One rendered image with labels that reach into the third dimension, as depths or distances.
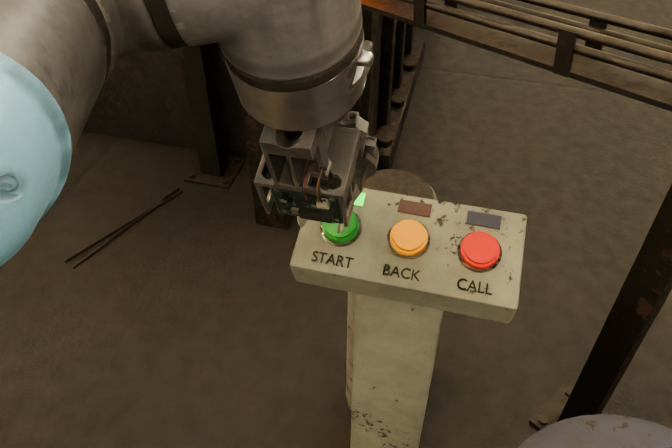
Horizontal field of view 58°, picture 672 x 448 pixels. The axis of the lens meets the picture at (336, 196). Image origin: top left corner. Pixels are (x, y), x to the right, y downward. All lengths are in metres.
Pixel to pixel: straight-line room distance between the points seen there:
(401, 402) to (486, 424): 0.41
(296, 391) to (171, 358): 0.27
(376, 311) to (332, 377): 0.57
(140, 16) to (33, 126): 0.12
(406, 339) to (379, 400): 0.15
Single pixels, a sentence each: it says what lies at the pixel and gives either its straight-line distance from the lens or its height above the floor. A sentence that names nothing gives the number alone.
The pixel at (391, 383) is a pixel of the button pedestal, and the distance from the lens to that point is 0.82.
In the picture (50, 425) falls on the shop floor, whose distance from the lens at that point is 1.32.
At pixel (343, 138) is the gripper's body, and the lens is 0.48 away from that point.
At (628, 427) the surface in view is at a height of 0.43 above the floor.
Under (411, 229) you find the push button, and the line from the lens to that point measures 0.65.
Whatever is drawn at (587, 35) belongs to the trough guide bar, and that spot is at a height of 0.73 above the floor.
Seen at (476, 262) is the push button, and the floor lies 0.60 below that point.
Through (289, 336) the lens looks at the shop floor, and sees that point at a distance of 1.31.
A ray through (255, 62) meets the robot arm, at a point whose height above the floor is 0.90.
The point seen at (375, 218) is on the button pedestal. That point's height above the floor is 0.61.
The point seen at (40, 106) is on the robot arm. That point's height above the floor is 0.95.
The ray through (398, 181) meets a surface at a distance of 0.85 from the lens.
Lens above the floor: 1.07
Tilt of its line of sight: 42 degrees down
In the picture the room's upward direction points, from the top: straight up
